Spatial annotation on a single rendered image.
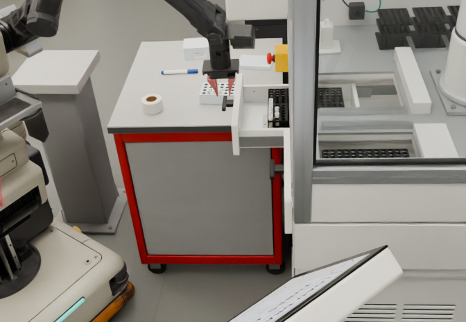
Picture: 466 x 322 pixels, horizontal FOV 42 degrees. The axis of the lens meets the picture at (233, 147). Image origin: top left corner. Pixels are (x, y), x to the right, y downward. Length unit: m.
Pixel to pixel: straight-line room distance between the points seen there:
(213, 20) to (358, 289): 0.87
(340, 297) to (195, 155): 1.26
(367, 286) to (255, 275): 1.61
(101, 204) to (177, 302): 0.58
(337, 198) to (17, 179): 0.95
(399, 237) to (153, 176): 1.04
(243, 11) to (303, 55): 1.45
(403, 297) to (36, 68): 1.63
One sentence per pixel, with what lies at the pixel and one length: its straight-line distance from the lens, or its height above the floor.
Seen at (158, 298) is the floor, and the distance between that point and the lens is 2.44.
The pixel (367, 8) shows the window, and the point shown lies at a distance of 1.07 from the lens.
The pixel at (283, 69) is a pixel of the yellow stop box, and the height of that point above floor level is 0.85.
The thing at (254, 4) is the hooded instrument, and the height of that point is 0.87.
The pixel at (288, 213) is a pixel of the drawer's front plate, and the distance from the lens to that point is 1.42.
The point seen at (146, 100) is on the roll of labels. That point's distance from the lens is 2.04.
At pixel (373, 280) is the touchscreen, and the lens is 0.90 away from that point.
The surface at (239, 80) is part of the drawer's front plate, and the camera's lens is 1.85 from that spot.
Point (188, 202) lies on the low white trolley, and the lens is 2.19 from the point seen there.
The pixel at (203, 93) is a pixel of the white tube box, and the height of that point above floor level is 0.79.
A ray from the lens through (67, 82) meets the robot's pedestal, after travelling 2.33.
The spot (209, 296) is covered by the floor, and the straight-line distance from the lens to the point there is 2.42.
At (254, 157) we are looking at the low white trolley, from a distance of 2.04.
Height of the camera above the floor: 1.85
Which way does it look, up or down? 36 degrees down
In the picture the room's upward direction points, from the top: 4 degrees counter-clockwise
